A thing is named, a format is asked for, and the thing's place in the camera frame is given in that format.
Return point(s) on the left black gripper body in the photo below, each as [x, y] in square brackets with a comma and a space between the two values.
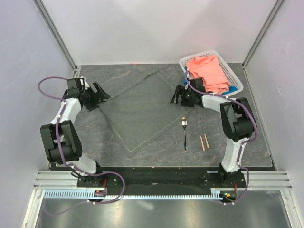
[90, 97]

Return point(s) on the grey cloth napkin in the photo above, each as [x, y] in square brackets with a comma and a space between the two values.
[140, 113]

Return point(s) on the right metal chopstick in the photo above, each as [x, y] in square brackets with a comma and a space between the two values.
[205, 135]

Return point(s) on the salmon pink cloth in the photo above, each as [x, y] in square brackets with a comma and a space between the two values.
[208, 69]

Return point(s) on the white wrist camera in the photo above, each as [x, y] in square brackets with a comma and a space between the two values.
[188, 76]
[84, 83]

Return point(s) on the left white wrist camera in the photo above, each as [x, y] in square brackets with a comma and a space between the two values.
[84, 83]

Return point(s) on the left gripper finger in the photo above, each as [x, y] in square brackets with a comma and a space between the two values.
[100, 92]
[92, 106]

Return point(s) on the white plastic basket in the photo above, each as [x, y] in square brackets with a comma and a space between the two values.
[231, 76]

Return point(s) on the silver metal fork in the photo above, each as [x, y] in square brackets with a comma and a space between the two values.
[184, 125]

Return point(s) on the blue cloth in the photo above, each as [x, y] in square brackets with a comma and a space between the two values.
[234, 89]

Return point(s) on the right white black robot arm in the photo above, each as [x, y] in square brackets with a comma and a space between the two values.
[237, 120]

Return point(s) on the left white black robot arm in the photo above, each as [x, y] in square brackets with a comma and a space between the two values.
[60, 139]

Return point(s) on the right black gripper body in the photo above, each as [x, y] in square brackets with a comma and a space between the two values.
[186, 99]

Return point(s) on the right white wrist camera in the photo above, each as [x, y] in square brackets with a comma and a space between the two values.
[188, 76]

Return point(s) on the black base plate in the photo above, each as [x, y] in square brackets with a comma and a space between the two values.
[161, 179]

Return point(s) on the slotted cable duct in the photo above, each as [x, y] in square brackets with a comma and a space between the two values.
[95, 195]

